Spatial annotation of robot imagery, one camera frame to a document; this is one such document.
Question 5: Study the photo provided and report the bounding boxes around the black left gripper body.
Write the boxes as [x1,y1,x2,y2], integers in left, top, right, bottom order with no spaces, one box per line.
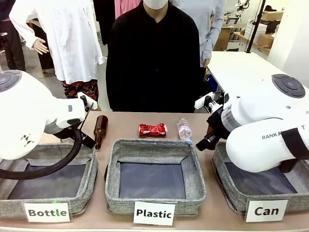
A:
[77,131,96,150]

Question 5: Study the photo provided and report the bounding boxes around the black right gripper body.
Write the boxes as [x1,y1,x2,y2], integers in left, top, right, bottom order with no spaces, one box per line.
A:
[205,112,234,145]

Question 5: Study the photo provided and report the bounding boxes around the brown glass bottle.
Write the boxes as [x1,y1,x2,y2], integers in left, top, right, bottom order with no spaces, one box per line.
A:
[94,115,109,150]

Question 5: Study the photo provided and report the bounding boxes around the small pink label plastic bottle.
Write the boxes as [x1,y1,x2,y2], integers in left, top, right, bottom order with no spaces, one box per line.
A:
[177,116,194,145]

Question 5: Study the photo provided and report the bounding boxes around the crushed red can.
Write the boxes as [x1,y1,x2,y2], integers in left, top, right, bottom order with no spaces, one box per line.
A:
[139,123,168,138]

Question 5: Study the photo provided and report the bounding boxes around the grey fabric basket labelled Can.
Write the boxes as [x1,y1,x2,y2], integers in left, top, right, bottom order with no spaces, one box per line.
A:
[211,141,309,216]

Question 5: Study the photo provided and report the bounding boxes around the grey fabric basket labelled Plastic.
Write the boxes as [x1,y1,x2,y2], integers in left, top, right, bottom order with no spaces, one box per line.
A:
[105,138,208,218]

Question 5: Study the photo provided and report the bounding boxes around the grey fabric basket labelled Bottle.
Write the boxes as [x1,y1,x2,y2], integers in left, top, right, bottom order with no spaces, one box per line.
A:
[0,143,99,220]

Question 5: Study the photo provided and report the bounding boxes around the white Can label card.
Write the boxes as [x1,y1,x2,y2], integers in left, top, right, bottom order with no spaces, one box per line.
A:
[245,199,289,223]

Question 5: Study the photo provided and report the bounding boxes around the red floral shorts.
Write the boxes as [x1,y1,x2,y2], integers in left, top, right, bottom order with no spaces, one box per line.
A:
[61,79,99,102]

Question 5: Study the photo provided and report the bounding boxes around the white Bottle label card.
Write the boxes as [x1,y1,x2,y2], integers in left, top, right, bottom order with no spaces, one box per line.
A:
[23,202,71,223]

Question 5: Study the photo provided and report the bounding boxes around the white Plastic label card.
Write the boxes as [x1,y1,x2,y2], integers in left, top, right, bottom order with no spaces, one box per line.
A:
[133,201,176,227]

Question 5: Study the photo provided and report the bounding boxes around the brown cardboard desk panel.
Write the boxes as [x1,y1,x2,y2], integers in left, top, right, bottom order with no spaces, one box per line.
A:
[213,26,233,52]

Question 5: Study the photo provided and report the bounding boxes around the person in black top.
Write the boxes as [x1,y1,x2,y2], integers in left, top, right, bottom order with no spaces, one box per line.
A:
[105,0,202,114]

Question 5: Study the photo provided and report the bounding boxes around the low cardboard box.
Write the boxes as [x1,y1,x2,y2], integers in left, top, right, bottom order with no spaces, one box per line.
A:
[256,33,275,48]

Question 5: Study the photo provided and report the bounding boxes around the mannequin in white shirt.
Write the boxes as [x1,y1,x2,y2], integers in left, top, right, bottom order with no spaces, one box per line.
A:
[9,0,106,85]

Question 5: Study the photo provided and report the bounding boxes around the black stand pole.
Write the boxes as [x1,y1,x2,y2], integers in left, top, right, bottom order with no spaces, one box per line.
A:
[245,0,267,54]

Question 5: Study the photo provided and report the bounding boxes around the hanging black garment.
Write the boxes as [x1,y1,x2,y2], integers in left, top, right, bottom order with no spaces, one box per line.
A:
[93,0,116,46]

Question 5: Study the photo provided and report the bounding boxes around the dark clothed figure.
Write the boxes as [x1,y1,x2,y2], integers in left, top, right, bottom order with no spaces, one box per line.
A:
[0,0,26,72]

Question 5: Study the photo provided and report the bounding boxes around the cardboard box on shelf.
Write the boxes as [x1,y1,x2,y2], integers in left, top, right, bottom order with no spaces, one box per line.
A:
[261,11,284,22]

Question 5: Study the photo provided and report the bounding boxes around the white face mask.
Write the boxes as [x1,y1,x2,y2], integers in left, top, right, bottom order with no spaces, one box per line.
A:
[142,0,169,10]

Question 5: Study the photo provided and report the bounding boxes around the hanging pink garment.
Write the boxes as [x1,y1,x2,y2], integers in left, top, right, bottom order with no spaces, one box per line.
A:
[114,0,142,19]

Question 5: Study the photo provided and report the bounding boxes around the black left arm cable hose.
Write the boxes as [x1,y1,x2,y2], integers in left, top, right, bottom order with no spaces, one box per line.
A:
[0,128,83,180]

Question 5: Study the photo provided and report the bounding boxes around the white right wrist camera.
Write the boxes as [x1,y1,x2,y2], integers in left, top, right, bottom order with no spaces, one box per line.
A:
[195,92,214,109]

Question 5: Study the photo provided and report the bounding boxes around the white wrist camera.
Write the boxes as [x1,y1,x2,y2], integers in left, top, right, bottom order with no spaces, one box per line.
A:
[77,91,98,111]
[195,92,214,109]

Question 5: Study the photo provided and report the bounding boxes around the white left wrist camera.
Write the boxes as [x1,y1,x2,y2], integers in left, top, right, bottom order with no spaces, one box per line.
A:
[77,91,98,111]

